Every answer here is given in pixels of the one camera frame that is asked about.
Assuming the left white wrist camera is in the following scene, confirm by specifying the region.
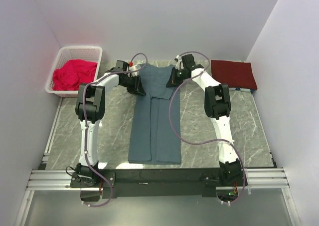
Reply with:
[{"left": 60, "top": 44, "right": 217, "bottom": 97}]
[{"left": 129, "top": 61, "right": 142, "bottom": 77}]

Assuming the aluminium rail frame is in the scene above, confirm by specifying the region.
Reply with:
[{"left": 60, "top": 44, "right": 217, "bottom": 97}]
[{"left": 15, "top": 98, "right": 302, "bottom": 226}]

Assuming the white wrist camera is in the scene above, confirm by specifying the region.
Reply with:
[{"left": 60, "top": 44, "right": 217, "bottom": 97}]
[
  {"left": 174, "top": 55, "right": 183, "bottom": 70},
  {"left": 129, "top": 61, "right": 142, "bottom": 77}
]

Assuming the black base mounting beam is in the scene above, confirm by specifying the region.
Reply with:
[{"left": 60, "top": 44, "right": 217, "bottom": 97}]
[{"left": 70, "top": 168, "right": 247, "bottom": 199}]

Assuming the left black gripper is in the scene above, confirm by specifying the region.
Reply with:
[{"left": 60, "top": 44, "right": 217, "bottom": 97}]
[{"left": 121, "top": 74, "right": 146, "bottom": 96}]

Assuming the blue-grey t-shirt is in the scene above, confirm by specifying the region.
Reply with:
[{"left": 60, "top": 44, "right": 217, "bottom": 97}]
[{"left": 128, "top": 64, "right": 181, "bottom": 165}]

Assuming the crumpled pink-red t-shirt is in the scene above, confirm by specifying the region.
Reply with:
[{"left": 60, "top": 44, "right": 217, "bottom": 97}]
[{"left": 52, "top": 59, "right": 97, "bottom": 91}]

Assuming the folded dark red t-shirt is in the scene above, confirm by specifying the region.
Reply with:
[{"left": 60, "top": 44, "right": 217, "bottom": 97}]
[{"left": 211, "top": 60, "right": 258, "bottom": 92}]

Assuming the white plastic laundry basket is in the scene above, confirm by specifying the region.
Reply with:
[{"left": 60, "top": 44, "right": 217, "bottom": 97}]
[{"left": 45, "top": 46, "right": 103, "bottom": 98}]

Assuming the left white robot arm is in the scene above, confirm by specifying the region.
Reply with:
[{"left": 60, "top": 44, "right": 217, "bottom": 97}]
[{"left": 75, "top": 60, "right": 146, "bottom": 187}]

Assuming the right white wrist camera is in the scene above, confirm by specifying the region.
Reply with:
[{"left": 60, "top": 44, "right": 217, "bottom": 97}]
[{"left": 174, "top": 55, "right": 183, "bottom": 70}]

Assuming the folded white blue t-shirt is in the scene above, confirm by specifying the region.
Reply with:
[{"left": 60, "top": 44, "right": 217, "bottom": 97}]
[{"left": 229, "top": 87, "right": 254, "bottom": 93}]

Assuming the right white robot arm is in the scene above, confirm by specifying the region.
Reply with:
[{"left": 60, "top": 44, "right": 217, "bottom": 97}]
[{"left": 166, "top": 51, "right": 244, "bottom": 186}]

